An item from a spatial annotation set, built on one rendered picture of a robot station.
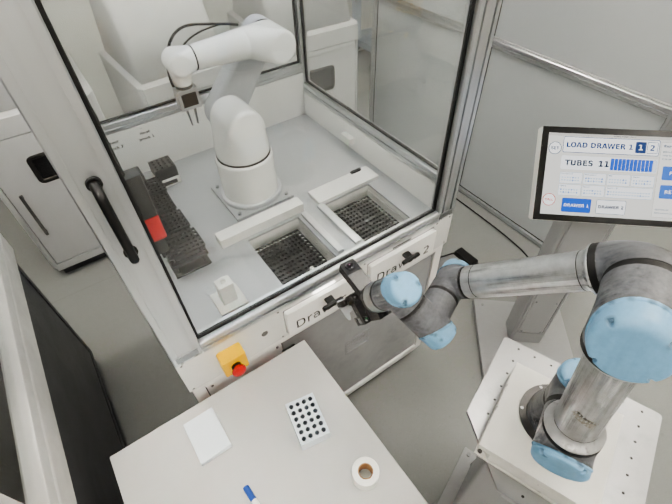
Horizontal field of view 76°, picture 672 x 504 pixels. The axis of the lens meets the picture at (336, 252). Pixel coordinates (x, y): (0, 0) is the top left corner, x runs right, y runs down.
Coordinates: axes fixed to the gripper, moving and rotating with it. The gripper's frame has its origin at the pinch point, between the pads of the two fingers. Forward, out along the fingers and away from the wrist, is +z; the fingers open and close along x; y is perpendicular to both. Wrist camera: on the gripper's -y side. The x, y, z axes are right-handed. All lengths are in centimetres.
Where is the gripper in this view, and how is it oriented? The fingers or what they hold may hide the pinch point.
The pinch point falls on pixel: (344, 299)
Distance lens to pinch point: 121.1
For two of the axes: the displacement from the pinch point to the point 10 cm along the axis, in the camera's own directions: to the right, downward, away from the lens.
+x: 8.2, -4.3, 3.8
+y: 4.8, 8.7, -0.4
